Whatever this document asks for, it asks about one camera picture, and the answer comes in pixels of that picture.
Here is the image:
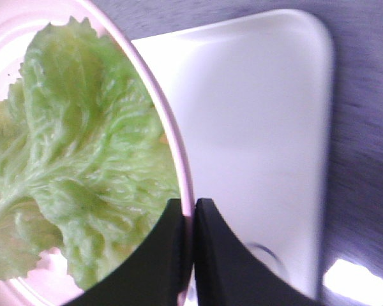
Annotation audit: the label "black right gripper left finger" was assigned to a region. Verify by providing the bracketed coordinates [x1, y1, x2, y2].
[67, 199, 183, 306]

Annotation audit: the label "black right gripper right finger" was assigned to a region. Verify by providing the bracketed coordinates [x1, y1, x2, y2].
[193, 198, 318, 306]

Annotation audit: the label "green lettuce leaves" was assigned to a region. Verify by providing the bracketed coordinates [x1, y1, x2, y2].
[0, 18, 179, 290]

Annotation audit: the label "cream bear serving tray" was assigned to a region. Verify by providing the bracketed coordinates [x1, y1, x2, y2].
[133, 9, 333, 298]

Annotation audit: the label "pink round plate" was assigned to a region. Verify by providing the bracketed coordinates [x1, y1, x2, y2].
[0, 1, 195, 305]

